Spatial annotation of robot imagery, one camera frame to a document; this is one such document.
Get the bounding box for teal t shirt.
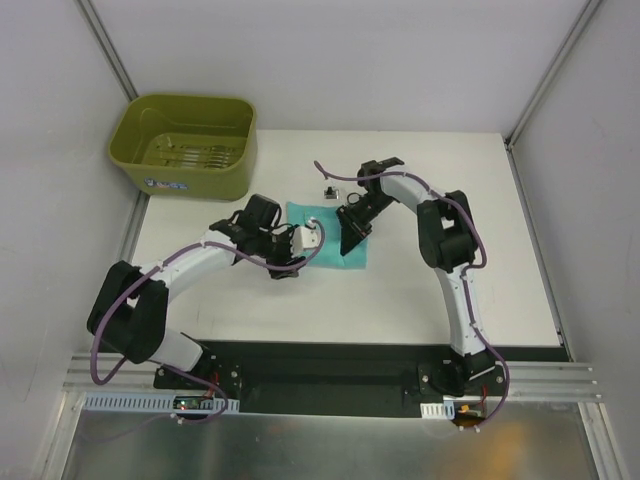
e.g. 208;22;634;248
286;202;368;270

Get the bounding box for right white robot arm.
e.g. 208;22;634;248
336;157;486;397

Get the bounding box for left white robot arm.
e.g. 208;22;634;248
87;194;308;389

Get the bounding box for olive green plastic bin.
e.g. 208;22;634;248
108;93;257;201

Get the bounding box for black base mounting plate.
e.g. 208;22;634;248
94;339;571;419

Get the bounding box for reflective metal sheet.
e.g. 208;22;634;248
49;392;616;480

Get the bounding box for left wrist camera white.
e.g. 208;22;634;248
291;225;321;256

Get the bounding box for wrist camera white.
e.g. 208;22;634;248
291;225;321;256
323;185;341;201

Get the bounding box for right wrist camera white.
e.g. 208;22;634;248
323;185;341;201

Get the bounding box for right white cable duct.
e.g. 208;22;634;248
420;400;456;421

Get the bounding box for white cable duct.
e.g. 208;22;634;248
83;392;240;415
420;400;456;421

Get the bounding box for left white cable duct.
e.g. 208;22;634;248
83;392;240;415

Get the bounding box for aluminium frame rail front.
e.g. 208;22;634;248
62;353;604;403

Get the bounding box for left aluminium corner post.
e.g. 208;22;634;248
75;0;138;102

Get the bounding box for aluminium corner post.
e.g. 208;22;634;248
504;0;605;152
75;0;138;102

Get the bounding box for right aluminium corner post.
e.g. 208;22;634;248
504;0;605;152

